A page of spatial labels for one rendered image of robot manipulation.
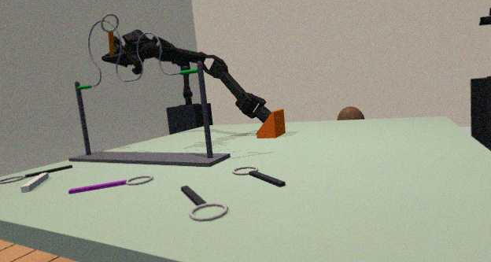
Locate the orange handle with grey loop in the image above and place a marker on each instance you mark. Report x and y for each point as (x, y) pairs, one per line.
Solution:
(111, 42)

